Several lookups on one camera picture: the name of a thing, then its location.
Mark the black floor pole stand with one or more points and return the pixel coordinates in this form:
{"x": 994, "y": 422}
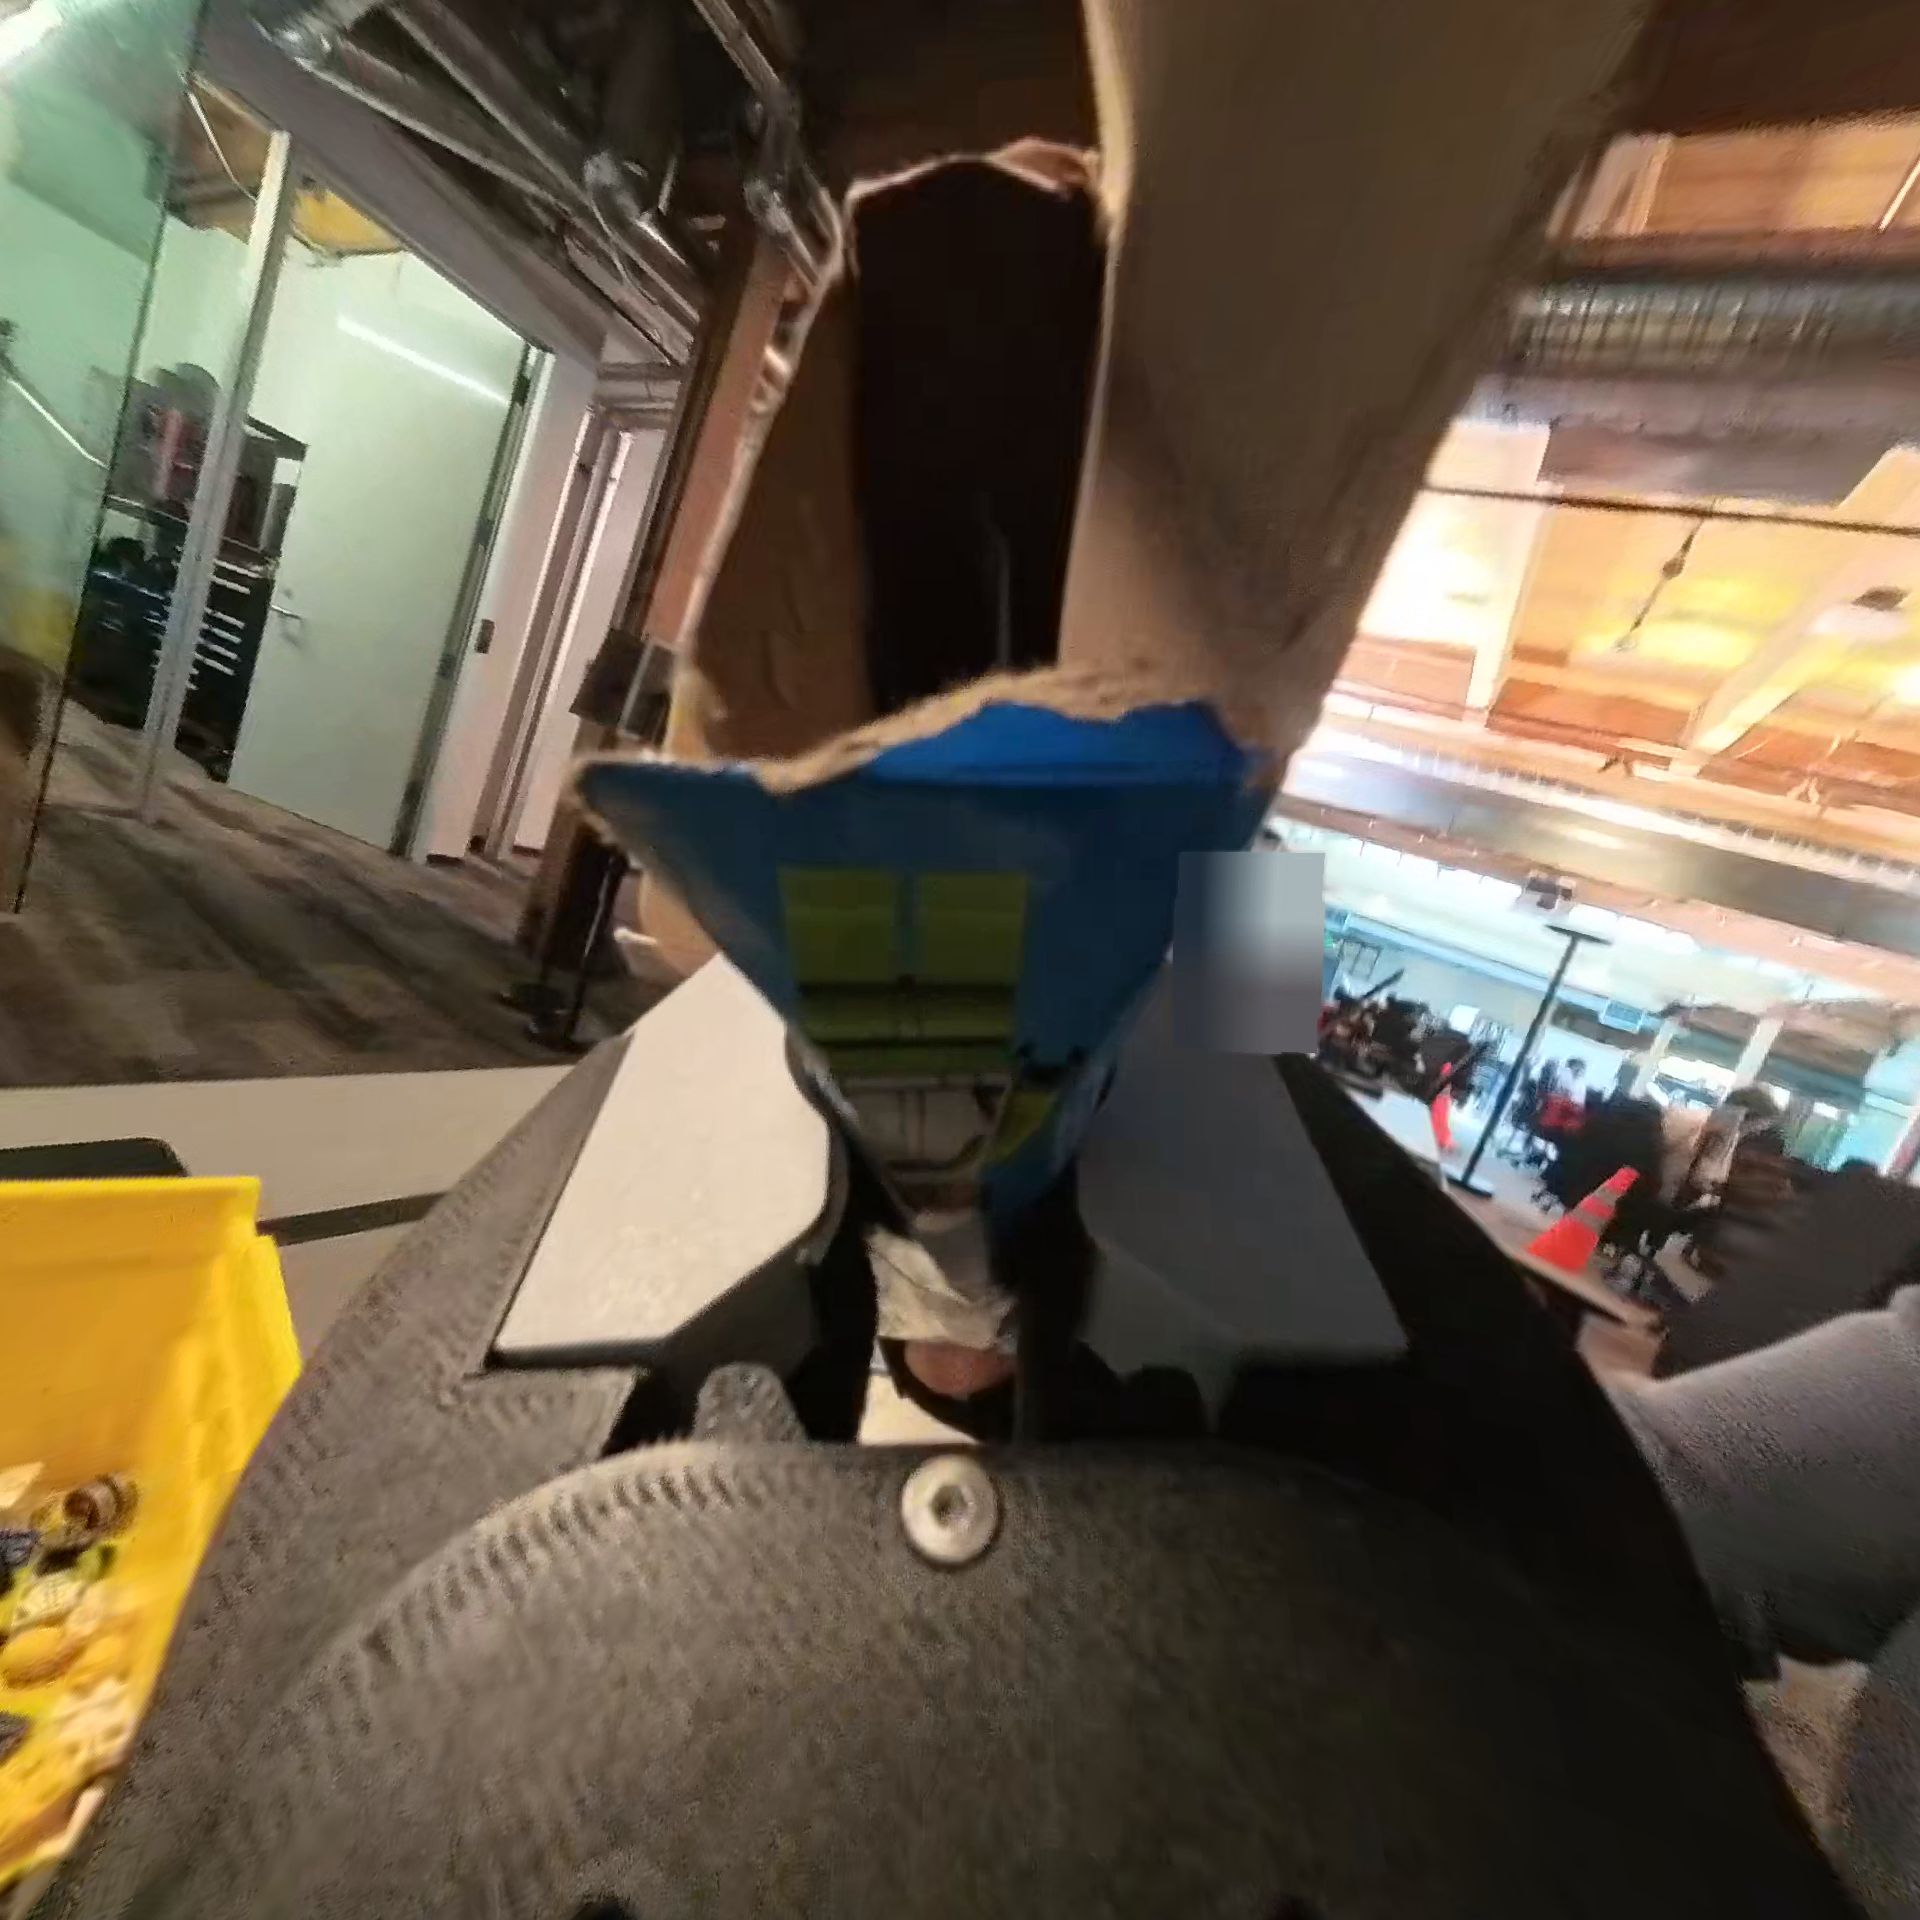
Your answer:
{"x": 1516, "y": 1080}

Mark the large orange traffic cone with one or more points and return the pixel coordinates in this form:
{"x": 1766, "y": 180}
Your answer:
{"x": 1583, "y": 1231}

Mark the black tool cabinet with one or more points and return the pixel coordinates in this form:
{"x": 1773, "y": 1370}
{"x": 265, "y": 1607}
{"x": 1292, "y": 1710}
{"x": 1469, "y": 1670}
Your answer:
{"x": 181, "y": 660}

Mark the clear bag of lego pieces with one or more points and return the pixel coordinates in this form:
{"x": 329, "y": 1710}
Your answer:
{"x": 61, "y": 1622}

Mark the frosted glass door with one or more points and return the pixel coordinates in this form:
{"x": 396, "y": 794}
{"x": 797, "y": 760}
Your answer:
{"x": 389, "y": 570}

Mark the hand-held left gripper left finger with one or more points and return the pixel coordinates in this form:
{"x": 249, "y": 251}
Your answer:
{"x": 661, "y": 1200}

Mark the yellow plastic bin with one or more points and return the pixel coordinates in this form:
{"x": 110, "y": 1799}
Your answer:
{"x": 136, "y": 1350}

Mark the person's right forearm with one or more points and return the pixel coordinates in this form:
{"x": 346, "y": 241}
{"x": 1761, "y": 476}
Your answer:
{"x": 1800, "y": 1441}

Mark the small orange traffic cone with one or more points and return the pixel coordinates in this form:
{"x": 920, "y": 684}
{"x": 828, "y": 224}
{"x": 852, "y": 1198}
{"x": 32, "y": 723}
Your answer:
{"x": 1445, "y": 1124}

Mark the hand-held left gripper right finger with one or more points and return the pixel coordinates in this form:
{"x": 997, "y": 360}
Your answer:
{"x": 1244, "y": 1231}

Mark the blue lego box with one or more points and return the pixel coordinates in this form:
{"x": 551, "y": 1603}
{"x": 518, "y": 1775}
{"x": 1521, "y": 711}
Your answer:
{"x": 960, "y": 810}

